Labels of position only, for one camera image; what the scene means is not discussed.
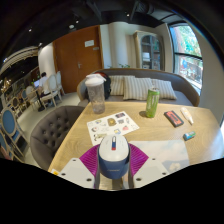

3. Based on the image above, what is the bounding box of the group of white chairs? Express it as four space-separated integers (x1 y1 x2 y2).
0 70 66 161

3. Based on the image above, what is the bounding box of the brown wooden door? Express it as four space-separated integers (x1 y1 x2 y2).
53 25 104 94

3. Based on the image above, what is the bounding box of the clear shaker bottle white lid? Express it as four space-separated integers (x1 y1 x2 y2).
84 73 107 115

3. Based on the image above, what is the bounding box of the small teal box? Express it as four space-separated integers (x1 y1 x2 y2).
182 130 197 141

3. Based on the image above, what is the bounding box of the white and blue computer mouse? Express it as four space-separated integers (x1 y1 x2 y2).
97 133 131 181

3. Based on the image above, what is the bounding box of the black-framed window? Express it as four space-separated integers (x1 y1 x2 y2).
168 23 204 96

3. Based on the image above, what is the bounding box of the green drink can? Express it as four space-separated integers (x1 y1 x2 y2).
145 87 161 119

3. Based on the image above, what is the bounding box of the glass-door cabinet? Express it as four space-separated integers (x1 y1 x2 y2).
133 30 165 71

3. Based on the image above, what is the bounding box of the small white tube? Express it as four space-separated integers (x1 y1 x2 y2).
180 106 195 126

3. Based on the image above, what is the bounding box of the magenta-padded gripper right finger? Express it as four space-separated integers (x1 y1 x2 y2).
127 143 170 189

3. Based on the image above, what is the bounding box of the black and orange backpack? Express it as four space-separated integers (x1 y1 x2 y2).
99 71 112 100

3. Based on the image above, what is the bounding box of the flat black and red box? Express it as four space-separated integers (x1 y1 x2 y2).
163 110 185 128

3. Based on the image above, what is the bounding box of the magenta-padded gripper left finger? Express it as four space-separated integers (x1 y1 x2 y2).
59 143 101 190

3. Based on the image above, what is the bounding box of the grey curved sofa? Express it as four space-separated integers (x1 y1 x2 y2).
76 68 201 108

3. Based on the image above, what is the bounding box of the grey tufted armchair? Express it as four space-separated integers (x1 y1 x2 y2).
29 105 86 171

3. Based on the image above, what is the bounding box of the white sticker sheet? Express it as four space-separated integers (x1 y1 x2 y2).
86 110 140 146

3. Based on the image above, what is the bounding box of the pale sky-print mouse pad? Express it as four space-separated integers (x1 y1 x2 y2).
128 139 191 174

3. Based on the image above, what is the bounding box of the striped beige cushion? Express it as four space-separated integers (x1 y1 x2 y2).
122 77 154 101
109 75 136 97
151 78 178 101

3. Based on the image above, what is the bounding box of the person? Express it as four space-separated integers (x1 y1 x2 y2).
36 71 51 98

